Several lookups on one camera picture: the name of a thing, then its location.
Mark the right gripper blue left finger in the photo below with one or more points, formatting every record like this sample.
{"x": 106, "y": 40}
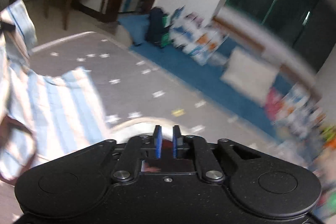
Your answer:
{"x": 158, "y": 138}

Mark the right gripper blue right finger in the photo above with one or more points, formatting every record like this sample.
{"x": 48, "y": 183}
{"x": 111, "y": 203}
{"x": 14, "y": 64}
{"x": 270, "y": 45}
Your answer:
{"x": 177, "y": 140}

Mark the blue striped shirt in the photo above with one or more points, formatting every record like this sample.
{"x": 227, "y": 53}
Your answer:
{"x": 42, "y": 117}

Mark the grey star patterned table cover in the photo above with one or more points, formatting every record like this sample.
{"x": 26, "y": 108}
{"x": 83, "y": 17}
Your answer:
{"x": 118, "y": 180}

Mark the blue sofa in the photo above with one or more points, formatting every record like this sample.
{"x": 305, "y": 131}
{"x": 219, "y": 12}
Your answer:
{"x": 206, "y": 78}

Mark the beige pillow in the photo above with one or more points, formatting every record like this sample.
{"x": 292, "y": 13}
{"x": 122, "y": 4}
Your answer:
{"x": 249, "y": 76}

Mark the butterfly patterned cushion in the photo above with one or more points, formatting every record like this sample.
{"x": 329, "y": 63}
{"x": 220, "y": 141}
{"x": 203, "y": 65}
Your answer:
{"x": 196, "y": 40}

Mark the black backpack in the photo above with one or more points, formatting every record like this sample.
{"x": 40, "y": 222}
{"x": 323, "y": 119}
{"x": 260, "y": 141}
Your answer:
{"x": 158, "y": 29}

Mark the pink cloth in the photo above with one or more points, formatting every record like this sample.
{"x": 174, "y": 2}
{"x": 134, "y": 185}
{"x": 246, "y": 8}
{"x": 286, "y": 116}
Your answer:
{"x": 273, "y": 103}

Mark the dark window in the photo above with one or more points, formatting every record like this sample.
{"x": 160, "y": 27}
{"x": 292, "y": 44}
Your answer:
{"x": 305, "y": 26}

